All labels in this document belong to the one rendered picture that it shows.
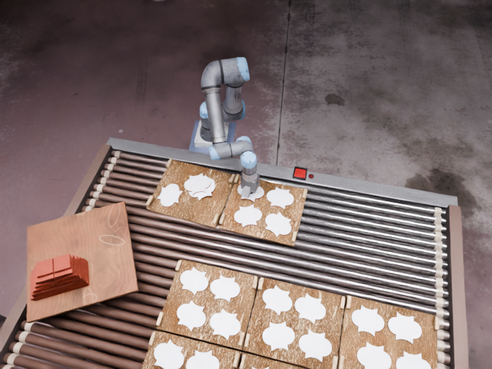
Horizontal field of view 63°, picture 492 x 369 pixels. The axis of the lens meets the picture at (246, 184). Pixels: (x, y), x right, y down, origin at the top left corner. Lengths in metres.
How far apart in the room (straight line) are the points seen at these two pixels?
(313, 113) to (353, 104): 0.40
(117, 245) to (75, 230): 0.25
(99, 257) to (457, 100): 3.49
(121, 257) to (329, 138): 2.29
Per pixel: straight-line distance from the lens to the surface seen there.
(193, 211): 2.20
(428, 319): 2.10
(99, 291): 2.03
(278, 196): 2.20
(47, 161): 4.02
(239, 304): 1.98
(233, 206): 2.19
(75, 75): 4.72
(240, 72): 2.02
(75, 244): 2.18
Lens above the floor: 2.83
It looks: 57 degrees down
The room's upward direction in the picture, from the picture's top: 4 degrees counter-clockwise
